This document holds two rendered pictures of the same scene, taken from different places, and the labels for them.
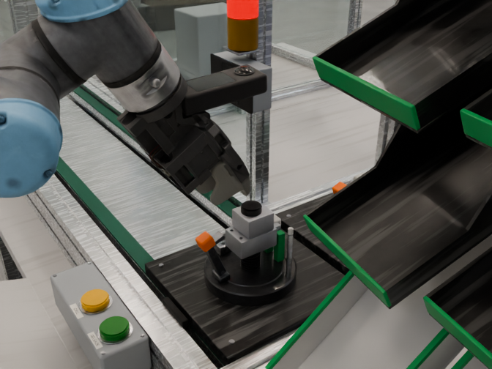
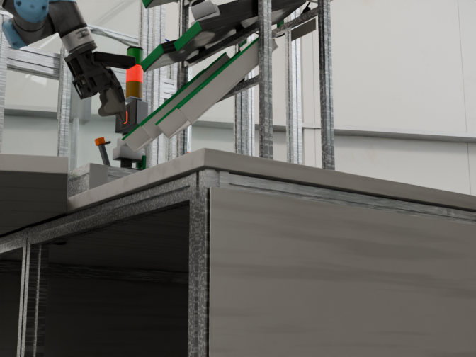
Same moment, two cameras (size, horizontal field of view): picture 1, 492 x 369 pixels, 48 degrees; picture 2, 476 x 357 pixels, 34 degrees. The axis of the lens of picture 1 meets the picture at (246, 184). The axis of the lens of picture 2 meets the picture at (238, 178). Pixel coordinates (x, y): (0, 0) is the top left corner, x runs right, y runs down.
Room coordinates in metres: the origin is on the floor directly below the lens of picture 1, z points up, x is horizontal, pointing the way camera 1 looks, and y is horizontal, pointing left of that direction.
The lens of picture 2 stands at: (-1.25, -0.24, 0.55)
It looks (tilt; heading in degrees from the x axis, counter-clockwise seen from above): 12 degrees up; 359
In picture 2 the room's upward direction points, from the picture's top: straight up
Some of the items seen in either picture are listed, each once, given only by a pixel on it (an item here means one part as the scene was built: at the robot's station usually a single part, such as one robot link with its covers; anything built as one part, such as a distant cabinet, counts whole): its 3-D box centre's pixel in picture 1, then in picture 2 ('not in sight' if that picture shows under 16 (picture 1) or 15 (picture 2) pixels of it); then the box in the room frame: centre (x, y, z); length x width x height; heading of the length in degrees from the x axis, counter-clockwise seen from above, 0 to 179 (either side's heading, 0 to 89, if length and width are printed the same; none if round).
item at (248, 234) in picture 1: (256, 223); (130, 147); (0.69, -0.02, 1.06); 0.08 x 0.04 x 0.07; 125
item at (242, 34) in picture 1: (242, 32); (134, 91); (0.90, 0.00, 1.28); 0.05 x 0.05 x 0.05
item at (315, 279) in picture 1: (250, 280); not in sight; (0.68, -0.01, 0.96); 0.24 x 0.24 x 0.02; 35
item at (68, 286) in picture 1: (98, 318); not in sight; (0.63, 0.22, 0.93); 0.21 x 0.07 x 0.06; 35
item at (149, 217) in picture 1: (173, 217); not in sight; (0.94, 0.14, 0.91); 0.84 x 0.28 x 0.10; 35
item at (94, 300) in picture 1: (95, 302); not in sight; (0.63, 0.22, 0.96); 0.04 x 0.04 x 0.02
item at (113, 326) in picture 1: (114, 330); not in sight; (0.57, 0.18, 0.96); 0.04 x 0.04 x 0.02
